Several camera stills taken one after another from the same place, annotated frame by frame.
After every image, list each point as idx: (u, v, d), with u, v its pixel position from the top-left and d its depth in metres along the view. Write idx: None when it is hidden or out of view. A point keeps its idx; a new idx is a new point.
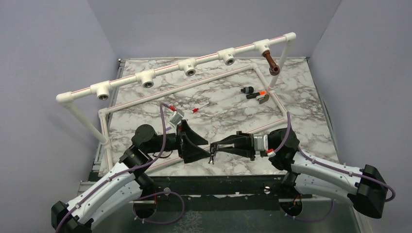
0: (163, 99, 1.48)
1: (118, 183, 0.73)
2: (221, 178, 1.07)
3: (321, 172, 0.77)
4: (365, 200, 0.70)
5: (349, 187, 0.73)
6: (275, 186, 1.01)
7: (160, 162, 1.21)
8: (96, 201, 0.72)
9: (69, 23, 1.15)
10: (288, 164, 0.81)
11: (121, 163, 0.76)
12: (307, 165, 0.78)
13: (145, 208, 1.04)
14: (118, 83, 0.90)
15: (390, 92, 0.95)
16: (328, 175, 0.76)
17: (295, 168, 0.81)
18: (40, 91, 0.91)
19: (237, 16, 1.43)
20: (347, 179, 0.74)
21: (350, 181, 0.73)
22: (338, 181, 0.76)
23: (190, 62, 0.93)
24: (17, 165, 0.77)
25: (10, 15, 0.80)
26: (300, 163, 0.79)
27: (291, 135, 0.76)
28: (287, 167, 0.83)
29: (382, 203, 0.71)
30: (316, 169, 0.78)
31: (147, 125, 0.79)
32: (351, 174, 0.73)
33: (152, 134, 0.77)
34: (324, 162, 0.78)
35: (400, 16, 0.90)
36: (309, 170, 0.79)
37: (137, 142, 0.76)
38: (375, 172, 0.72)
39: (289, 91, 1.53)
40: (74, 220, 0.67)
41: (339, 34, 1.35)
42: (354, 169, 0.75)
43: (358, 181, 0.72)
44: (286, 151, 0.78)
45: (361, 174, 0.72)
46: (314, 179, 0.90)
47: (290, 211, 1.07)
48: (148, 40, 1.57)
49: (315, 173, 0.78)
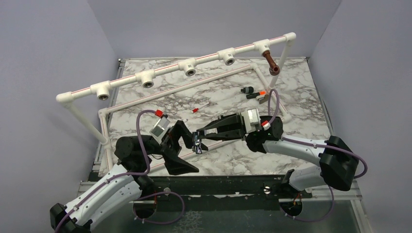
0: (163, 99, 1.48)
1: (116, 185, 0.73)
2: (221, 178, 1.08)
3: (286, 146, 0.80)
4: (328, 169, 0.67)
5: (315, 158, 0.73)
6: (275, 186, 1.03)
7: (159, 162, 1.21)
8: (94, 203, 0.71)
9: (69, 23, 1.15)
10: (261, 144, 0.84)
11: (119, 165, 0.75)
12: (277, 143, 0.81)
13: (145, 208, 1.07)
14: (118, 83, 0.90)
15: (390, 92, 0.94)
16: (295, 150, 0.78)
17: (268, 148, 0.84)
18: (40, 91, 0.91)
19: (237, 16, 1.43)
20: (312, 151, 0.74)
21: (315, 153, 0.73)
22: (305, 155, 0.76)
23: (189, 62, 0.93)
24: (17, 166, 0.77)
25: (10, 16, 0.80)
26: (269, 142, 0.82)
27: (279, 125, 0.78)
28: (263, 148, 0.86)
29: (349, 174, 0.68)
30: (283, 145, 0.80)
31: (126, 137, 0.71)
32: (315, 145, 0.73)
33: (129, 150, 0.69)
34: (293, 138, 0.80)
35: (400, 15, 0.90)
36: (278, 147, 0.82)
37: (120, 157, 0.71)
38: (341, 142, 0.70)
39: (290, 91, 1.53)
40: (73, 223, 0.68)
41: (339, 33, 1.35)
42: (319, 141, 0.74)
43: (321, 152, 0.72)
44: (267, 137, 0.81)
45: (325, 144, 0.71)
46: (301, 170, 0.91)
47: (290, 211, 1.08)
48: (148, 40, 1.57)
49: (283, 149, 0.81)
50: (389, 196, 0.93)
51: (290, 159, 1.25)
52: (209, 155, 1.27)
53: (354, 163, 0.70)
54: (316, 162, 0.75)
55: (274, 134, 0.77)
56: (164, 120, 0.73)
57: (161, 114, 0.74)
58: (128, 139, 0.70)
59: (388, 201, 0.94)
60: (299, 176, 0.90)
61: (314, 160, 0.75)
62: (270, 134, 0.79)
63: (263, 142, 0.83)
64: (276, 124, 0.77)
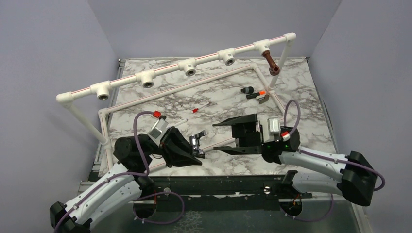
0: (163, 99, 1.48)
1: (116, 184, 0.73)
2: (221, 178, 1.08)
3: (305, 160, 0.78)
4: (350, 186, 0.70)
5: (335, 174, 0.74)
6: (275, 186, 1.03)
7: (160, 162, 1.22)
8: (94, 202, 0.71)
9: (70, 23, 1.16)
10: (277, 156, 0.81)
11: (118, 165, 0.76)
12: (294, 155, 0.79)
13: (145, 208, 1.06)
14: (118, 83, 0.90)
15: (390, 92, 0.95)
16: (313, 163, 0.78)
17: (284, 160, 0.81)
18: (40, 91, 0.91)
19: (237, 17, 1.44)
20: (332, 166, 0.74)
21: (335, 168, 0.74)
22: (324, 169, 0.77)
23: (189, 62, 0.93)
24: (17, 165, 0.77)
25: (10, 15, 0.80)
26: (287, 155, 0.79)
27: (296, 138, 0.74)
28: (278, 159, 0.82)
29: (369, 190, 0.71)
30: (302, 158, 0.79)
31: (124, 138, 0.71)
32: (336, 161, 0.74)
33: (128, 150, 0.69)
34: (311, 151, 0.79)
35: (400, 15, 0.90)
36: (295, 160, 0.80)
37: (119, 158, 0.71)
38: (361, 158, 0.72)
39: (290, 91, 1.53)
40: (72, 221, 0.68)
41: (339, 34, 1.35)
42: (339, 156, 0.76)
43: (343, 169, 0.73)
44: (284, 150, 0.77)
45: (345, 160, 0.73)
46: (309, 174, 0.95)
47: (290, 211, 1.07)
48: (148, 40, 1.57)
49: (300, 161, 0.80)
50: (390, 196, 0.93)
51: None
52: (210, 155, 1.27)
53: (374, 178, 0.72)
54: (334, 177, 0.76)
55: (291, 145, 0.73)
56: (162, 122, 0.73)
57: (158, 116, 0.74)
58: (126, 140, 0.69)
59: (388, 201, 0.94)
60: (306, 181, 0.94)
61: (332, 175, 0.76)
62: (287, 145, 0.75)
63: (279, 154, 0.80)
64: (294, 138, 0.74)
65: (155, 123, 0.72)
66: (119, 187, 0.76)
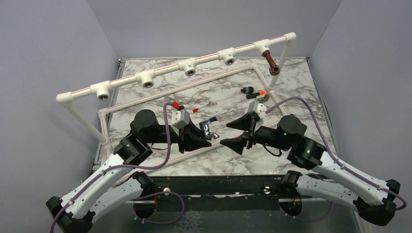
0: (163, 99, 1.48)
1: (112, 176, 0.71)
2: (221, 178, 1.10)
3: (347, 178, 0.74)
4: (385, 214, 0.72)
5: (374, 199, 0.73)
6: (275, 186, 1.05)
7: (160, 161, 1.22)
8: (90, 196, 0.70)
9: (70, 23, 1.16)
10: (303, 158, 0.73)
11: (116, 154, 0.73)
12: (334, 170, 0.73)
13: (145, 208, 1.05)
14: (118, 83, 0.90)
15: (390, 92, 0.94)
16: (354, 183, 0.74)
17: (320, 169, 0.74)
18: (40, 91, 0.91)
19: (237, 17, 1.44)
20: (375, 192, 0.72)
21: (378, 196, 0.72)
22: (363, 192, 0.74)
23: (190, 62, 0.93)
24: (17, 166, 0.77)
25: (10, 15, 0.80)
26: (326, 166, 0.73)
27: (293, 122, 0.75)
28: (310, 165, 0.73)
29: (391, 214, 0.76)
30: (343, 174, 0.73)
31: (148, 110, 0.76)
32: (380, 188, 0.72)
33: (152, 121, 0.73)
34: (353, 170, 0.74)
35: (400, 14, 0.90)
36: (334, 174, 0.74)
37: (138, 127, 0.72)
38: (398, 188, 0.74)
39: (290, 91, 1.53)
40: (68, 217, 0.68)
41: (339, 33, 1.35)
42: (382, 183, 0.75)
43: (385, 197, 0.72)
44: (292, 139, 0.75)
45: (388, 190, 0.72)
46: (317, 182, 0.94)
47: (290, 211, 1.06)
48: (148, 40, 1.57)
49: (338, 177, 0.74)
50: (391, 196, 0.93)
51: None
52: (210, 155, 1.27)
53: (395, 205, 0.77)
54: (369, 200, 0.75)
55: (283, 128, 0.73)
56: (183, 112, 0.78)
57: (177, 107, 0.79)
58: (151, 111, 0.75)
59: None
60: (314, 188, 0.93)
61: (366, 197, 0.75)
62: (285, 133, 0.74)
63: (318, 164, 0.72)
64: (287, 122, 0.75)
65: (179, 114, 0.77)
66: (115, 180, 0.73)
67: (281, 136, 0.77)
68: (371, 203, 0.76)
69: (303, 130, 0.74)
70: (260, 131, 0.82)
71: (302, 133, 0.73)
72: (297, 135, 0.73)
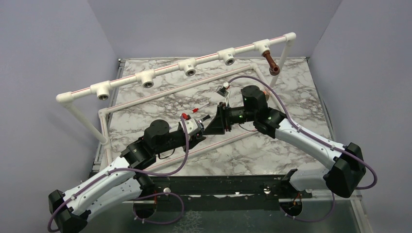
0: (163, 99, 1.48)
1: (116, 178, 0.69)
2: (221, 178, 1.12)
3: (301, 140, 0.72)
4: (339, 175, 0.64)
5: (327, 160, 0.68)
6: (275, 186, 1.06)
7: (160, 162, 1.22)
8: (92, 195, 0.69)
9: (70, 23, 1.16)
10: (262, 121, 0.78)
11: (122, 158, 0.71)
12: (291, 132, 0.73)
13: (145, 208, 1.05)
14: (118, 83, 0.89)
15: (389, 92, 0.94)
16: (308, 145, 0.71)
17: (279, 134, 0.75)
18: (40, 91, 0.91)
19: (237, 16, 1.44)
20: (327, 152, 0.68)
21: (330, 154, 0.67)
22: (318, 153, 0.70)
23: (190, 62, 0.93)
24: (17, 165, 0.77)
25: (11, 15, 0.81)
26: (283, 129, 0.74)
27: (253, 89, 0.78)
28: (272, 131, 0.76)
29: (355, 183, 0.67)
30: (298, 137, 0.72)
31: (165, 121, 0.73)
32: (332, 147, 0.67)
33: (167, 131, 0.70)
34: (311, 132, 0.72)
35: (400, 13, 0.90)
36: (292, 138, 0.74)
37: (150, 134, 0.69)
38: (358, 150, 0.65)
39: (290, 91, 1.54)
40: (68, 212, 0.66)
41: (339, 33, 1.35)
42: (338, 144, 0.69)
43: (337, 157, 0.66)
44: (251, 104, 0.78)
45: (343, 149, 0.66)
46: (304, 172, 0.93)
47: (290, 211, 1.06)
48: (148, 40, 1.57)
49: (295, 140, 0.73)
50: (368, 177, 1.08)
51: (290, 158, 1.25)
52: (210, 155, 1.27)
53: (362, 174, 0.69)
54: (326, 163, 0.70)
55: (244, 95, 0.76)
56: (193, 123, 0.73)
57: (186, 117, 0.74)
58: (167, 123, 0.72)
59: (379, 193, 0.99)
60: (301, 176, 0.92)
61: (322, 160, 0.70)
62: (246, 99, 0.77)
63: (276, 127, 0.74)
64: (248, 90, 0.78)
65: (196, 126, 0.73)
66: (118, 183, 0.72)
67: (246, 105, 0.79)
68: (328, 166, 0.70)
69: (263, 96, 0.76)
70: (233, 110, 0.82)
71: (260, 98, 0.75)
72: (253, 99, 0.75)
